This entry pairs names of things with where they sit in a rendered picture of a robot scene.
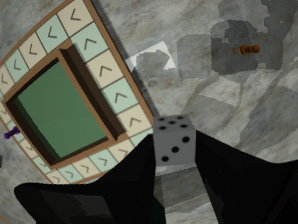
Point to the grey die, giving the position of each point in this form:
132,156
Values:
174,140

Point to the orange pawn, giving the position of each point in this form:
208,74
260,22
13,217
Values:
245,49

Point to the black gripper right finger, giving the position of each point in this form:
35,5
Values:
243,189

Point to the purple game pawn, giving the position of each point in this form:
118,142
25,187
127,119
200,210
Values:
14,131

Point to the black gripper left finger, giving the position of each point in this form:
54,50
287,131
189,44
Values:
122,196

